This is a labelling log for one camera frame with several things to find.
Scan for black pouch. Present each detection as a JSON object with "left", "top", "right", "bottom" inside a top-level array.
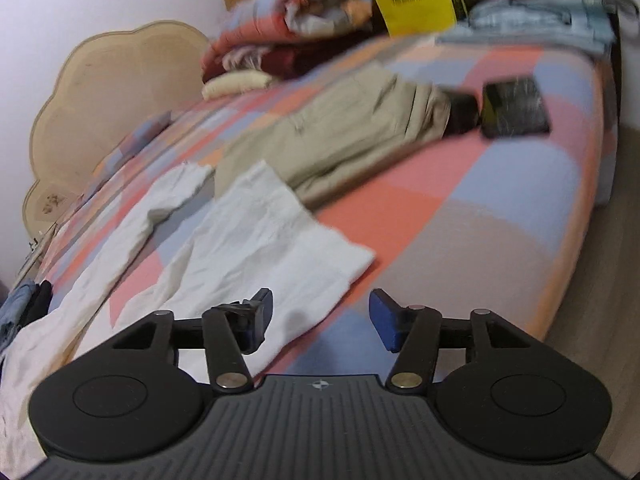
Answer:
[{"left": 442, "top": 91, "right": 485, "bottom": 137}]

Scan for khaki pants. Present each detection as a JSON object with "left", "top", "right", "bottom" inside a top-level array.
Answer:
[{"left": 214, "top": 66, "right": 452, "bottom": 210}]

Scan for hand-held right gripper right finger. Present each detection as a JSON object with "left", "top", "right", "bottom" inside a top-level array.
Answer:
[{"left": 368, "top": 288, "right": 534, "bottom": 392}]

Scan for blue denim cloth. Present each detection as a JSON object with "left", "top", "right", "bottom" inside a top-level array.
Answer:
[{"left": 0, "top": 281, "right": 40, "bottom": 353}]

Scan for light blue folded cloth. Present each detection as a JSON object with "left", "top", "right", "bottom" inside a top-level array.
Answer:
[{"left": 436, "top": 0, "right": 617, "bottom": 57}]

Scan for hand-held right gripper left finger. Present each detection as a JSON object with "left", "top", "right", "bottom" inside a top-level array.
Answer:
[{"left": 111, "top": 287, "right": 274, "bottom": 392}]

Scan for black cloth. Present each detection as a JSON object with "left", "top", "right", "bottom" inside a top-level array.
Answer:
[{"left": 24, "top": 280, "right": 55, "bottom": 328}]

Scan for checkered pillow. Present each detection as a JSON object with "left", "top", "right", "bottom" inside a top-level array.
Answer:
[{"left": 92, "top": 110, "right": 175, "bottom": 181}]

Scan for cream folded cloth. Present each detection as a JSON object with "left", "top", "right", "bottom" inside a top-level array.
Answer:
[{"left": 201, "top": 70, "right": 273, "bottom": 101}]

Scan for beige scalloped headboard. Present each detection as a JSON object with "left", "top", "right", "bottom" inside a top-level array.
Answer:
[{"left": 21, "top": 20, "right": 215, "bottom": 233}]

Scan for black phone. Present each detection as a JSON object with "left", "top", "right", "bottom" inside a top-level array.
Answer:
[{"left": 481, "top": 75, "right": 552, "bottom": 140}]

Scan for bed with checkered sheet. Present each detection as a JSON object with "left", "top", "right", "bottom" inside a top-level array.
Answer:
[{"left": 37, "top": 32, "right": 617, "bottom": 377}]

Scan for white pants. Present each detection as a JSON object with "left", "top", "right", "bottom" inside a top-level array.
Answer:
[{"left": 0, "top": 160, "right": 377, "bottom": 477}]

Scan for dark red folded blanket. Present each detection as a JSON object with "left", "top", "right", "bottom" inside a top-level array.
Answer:
[{"left": 202, "top": 46, "right": 321, "bottom": 85}]

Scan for folded checkered quilt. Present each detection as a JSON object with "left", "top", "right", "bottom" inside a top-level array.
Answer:
[{"left": 201, "top": 0, "right": 388, "bottom": 72}]

